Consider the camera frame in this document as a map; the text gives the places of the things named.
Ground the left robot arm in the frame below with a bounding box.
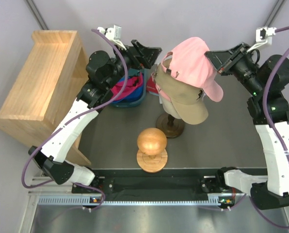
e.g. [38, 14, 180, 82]
[29, 40, 162, 193]

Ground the blue cap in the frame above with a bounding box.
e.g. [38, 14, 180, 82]
[112, 77, 145, 104]

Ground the round wooden hat stand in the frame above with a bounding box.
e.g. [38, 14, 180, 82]
[136, 128, 168, 173]

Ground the pink cap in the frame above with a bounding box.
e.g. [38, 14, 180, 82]
[152, 65, 176, 101]
[161, 37, 224, 102]

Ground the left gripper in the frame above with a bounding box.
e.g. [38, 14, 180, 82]
[105, 40, 161, 89]

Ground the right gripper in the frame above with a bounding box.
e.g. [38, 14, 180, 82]
[204, 42, 264, 96]

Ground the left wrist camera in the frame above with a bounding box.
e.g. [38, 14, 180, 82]
[97, 25, 127, 50]

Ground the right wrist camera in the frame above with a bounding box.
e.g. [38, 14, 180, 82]
[247, 26, 276, 52]

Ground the grey cable duct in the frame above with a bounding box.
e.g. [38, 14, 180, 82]
[38, 196, 234, 206]

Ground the dark wooden stand base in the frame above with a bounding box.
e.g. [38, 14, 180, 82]
[156, 113, 185, 138]

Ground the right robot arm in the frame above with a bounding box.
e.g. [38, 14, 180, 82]
[205, 43, 289, 210]

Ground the magenta cap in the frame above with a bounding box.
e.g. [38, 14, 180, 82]
[110, 72, 144, 100]

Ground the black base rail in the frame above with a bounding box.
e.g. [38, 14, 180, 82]
[73, 174, 228, 195]

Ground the teal plastic bin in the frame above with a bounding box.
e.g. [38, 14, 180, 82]
[111, 68, 145, 107]

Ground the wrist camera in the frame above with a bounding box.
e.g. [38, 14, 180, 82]
[247, 26, 276, 52]
[97, 25, 127, 50]

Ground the left aluminium corner post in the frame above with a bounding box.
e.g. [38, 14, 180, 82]
[24, 0, 49, 30]

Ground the aluminium corner post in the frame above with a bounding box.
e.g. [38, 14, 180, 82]
[263, 0, 287, 27]
[24, 0, 49, 30]

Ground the wooden shelf box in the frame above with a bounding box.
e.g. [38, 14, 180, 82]
[0, 30, 92, 167]

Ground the khaki cap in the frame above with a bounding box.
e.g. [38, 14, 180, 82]
[159, 58, 209, 125]

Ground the cream mannequin head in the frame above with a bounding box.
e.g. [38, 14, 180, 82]
[162, 99, 181, 119]

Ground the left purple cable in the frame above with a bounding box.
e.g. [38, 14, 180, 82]
[21, 29, 128, 210]

